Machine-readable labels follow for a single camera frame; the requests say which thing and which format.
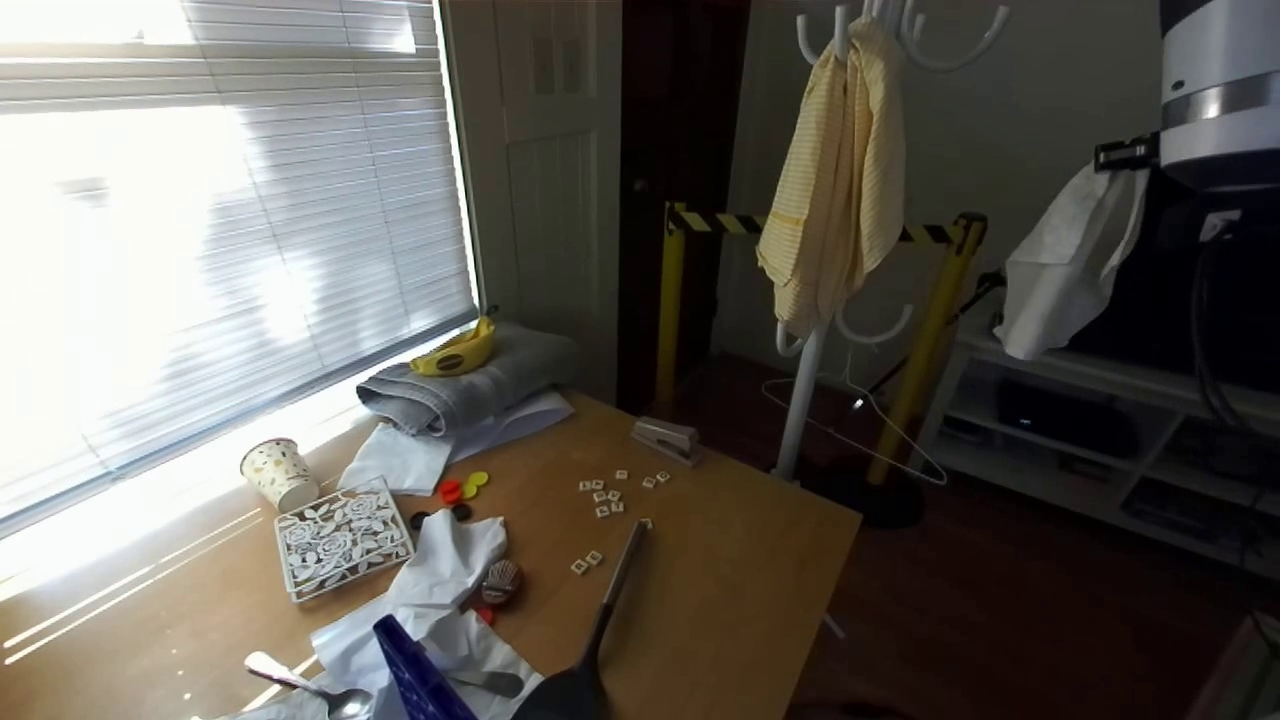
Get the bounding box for yellow banana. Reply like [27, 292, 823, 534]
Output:
[404, 310, 504, 383]

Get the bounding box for yellow barrier post black base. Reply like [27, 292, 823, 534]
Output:
[810, 209, 997, 534]

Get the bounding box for white window blinds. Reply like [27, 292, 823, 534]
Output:
[0, 0, 484, 528]

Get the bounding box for crumpled white cloth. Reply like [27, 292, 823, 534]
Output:
[384, 503, 520, 630]

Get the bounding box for black television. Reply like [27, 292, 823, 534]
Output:
[1063, 166, 1280, 399]

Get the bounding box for small metal spoon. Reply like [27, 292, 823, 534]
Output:
[448, 664, 534, 705]

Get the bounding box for folded gray towel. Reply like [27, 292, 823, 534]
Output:
[354, 317, 585, 442]

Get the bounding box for white TV stand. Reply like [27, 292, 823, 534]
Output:
[915, 324, 1280, 585]

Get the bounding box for white coat rack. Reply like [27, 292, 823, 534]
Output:
[770, 0, 1022, 486]

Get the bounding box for white panel door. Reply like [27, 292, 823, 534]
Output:
[444, 0, 628, 404]

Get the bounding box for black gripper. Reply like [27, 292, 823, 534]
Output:
[1094, 128, 1164, 174]

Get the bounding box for pale folded sheet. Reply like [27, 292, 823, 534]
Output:
[444, 386, 581, 467]

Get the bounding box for blue perforated game rack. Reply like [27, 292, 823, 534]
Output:
[368, 608, 484, 720]

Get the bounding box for small red and gray toy figure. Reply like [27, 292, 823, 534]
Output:
[471, 553, 528, 628]

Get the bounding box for gray spatula with silver handle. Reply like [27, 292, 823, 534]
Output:
[510, 513, 661, 720]

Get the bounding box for large metal spoon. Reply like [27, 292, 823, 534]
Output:
[241, 642, 375, 720]

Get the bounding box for pale yellow garment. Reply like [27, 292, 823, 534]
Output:
[747, 10, 912, 338]

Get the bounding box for black and yellow barrier tape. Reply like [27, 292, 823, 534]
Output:
[661, 195, 992, 252]

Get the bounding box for white cloth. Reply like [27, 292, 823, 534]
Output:
[384, 503, 520, 630]
[992, 154, 1159, 362]

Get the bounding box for white printed paper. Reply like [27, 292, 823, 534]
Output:
[332, 421, 459, 503]

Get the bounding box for small white jar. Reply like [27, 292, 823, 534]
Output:
[235, 432, 325, 514]

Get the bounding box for white wire hanger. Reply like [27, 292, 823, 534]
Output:
[761, 373, 957, 493]

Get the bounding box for black media player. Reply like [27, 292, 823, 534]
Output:
[997, 379, 1147, 465]

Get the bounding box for silver stapler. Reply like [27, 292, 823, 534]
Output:
[626, 413, 708, 467]

